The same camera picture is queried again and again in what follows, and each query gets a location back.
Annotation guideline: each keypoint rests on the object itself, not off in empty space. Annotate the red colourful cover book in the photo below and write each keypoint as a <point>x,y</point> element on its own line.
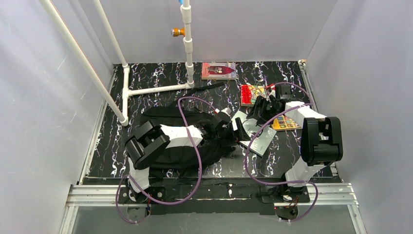
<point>250,93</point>

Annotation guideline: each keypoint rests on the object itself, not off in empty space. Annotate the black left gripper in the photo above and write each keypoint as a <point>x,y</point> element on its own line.
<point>234,130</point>

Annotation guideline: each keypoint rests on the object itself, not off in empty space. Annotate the orange knob on pipe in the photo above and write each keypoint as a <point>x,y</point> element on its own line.
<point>176,32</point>

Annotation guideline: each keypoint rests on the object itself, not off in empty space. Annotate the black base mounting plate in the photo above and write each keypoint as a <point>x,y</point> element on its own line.
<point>236,196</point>

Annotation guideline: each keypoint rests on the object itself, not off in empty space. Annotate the pale green Gatsby book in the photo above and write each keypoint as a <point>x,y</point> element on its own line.
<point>264,137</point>

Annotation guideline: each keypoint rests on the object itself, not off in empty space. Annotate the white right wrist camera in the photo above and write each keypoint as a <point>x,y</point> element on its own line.
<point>279,92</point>

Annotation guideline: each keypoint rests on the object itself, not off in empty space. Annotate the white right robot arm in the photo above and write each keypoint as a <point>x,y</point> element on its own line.
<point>321,138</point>

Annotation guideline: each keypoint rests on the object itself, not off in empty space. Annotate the yellow picture cover book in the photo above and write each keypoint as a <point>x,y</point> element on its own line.
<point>284,123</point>

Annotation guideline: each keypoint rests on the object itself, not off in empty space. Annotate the aluminium rail frame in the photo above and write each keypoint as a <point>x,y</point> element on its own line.
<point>93,207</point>

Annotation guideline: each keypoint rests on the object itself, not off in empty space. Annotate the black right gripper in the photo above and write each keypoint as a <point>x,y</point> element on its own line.
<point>258,109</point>

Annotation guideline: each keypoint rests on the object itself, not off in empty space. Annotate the black student backpack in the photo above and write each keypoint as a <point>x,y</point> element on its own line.
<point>180,142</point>

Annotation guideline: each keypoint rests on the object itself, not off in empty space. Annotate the pink red cover book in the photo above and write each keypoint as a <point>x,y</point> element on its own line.
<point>219,71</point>

